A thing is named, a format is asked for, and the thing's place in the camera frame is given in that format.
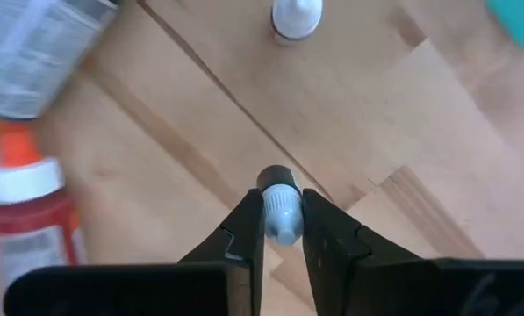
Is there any small white-capped dropper bottle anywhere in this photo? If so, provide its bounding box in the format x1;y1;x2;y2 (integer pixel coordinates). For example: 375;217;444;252
269;0;324;45
255;164;305;247

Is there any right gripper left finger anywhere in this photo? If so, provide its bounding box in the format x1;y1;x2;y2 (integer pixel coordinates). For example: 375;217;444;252
177;188;266;316

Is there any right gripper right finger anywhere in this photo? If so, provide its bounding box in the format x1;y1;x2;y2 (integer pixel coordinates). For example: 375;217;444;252
303;188;441;316

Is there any green food coloring bottle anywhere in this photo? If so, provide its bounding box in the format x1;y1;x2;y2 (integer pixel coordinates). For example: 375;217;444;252
0;0;120;120

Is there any teal translucent plastic tray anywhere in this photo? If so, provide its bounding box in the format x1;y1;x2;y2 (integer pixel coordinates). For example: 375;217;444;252
485;0;524;56

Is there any orange-tipped red coloring bottle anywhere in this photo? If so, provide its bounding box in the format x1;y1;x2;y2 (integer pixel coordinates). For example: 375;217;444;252
0;122;90;291

